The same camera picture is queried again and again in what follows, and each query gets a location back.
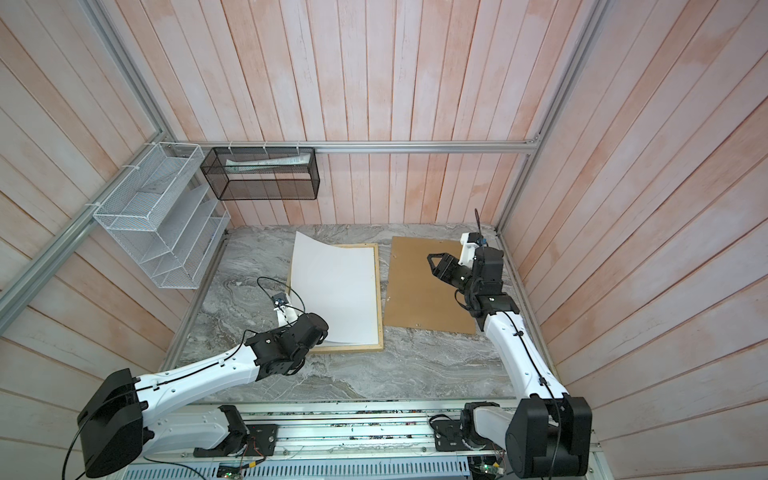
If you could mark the aluminium rail platform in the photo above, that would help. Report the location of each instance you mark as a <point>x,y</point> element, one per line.
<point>337,440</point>

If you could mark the waterfall photo print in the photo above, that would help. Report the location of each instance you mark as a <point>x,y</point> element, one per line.
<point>336,288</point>

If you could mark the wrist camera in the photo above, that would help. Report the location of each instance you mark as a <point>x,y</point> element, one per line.
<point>286,313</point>
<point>470,242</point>

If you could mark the aluminium frame profile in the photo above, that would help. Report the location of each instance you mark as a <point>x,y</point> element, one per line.
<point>33,278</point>

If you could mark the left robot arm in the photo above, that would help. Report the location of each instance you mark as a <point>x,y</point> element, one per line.
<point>132,416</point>

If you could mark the white wire mesh shelf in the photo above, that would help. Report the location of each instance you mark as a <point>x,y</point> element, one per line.
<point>170,225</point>

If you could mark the paper in black basket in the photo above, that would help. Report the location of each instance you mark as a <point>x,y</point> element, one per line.
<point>289,164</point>

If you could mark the black wire mesh basket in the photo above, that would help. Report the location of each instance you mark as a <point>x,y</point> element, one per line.
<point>260,187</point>

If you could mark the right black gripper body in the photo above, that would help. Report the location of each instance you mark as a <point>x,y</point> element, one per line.
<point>463,277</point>

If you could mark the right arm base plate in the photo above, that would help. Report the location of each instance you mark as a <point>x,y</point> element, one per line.
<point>448,435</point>

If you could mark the wooden picture frame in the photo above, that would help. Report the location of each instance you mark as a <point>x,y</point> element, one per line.
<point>336,348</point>

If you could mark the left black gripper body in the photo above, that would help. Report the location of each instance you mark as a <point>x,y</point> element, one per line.
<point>298,361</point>

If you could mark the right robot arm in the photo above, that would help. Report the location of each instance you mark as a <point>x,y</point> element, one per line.
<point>548,434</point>

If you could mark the brown backing board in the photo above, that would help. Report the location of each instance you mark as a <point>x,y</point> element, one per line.
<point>414,297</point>

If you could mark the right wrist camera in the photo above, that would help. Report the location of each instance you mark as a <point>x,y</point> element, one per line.
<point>470,242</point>

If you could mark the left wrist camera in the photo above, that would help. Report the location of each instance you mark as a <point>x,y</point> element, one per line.
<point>286,313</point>

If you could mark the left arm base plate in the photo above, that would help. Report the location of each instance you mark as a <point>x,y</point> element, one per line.
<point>254,440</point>

